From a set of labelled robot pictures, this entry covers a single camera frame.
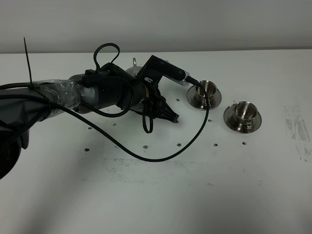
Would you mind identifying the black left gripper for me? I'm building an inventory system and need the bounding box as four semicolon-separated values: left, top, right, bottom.
94;62;179;123

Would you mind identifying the stainless steel teapot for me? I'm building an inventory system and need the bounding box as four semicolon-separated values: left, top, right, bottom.
126;58;142;77

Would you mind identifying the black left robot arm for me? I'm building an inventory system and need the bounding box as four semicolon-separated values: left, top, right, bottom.
0;56;187;176

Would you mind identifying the rear stainless steel teacup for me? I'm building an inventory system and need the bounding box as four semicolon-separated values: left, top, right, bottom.
194;80;220;110

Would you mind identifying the stainless steel teacup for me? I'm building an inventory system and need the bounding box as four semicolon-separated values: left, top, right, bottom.
234;101;258;130
194;80;220;110

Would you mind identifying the front stainless steel saucer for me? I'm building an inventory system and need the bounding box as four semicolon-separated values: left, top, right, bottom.
223;103;262;134

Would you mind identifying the front stainless steel teacup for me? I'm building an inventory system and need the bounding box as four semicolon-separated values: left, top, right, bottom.
234;101;258;130

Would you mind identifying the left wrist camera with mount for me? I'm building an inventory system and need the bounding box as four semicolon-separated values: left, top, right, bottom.
136;55;190;87

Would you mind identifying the black left camera cable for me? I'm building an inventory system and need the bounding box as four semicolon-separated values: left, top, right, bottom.
0;43;210;162

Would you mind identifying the black cable tie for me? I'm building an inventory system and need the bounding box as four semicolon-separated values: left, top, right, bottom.
23;37;34;88

